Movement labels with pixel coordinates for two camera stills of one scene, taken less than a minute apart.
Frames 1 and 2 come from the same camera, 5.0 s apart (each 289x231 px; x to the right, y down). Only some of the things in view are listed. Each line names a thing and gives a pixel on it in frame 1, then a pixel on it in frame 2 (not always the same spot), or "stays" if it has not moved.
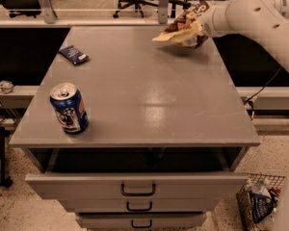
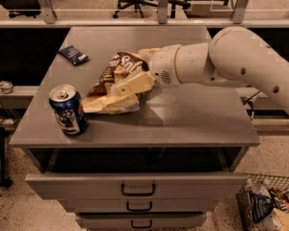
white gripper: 211,21 → 162,65
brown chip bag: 186,29 → 101,99
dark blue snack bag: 261,206 stays
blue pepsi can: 69,108 stays
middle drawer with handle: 142,205 stays
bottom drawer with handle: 141,220 stays
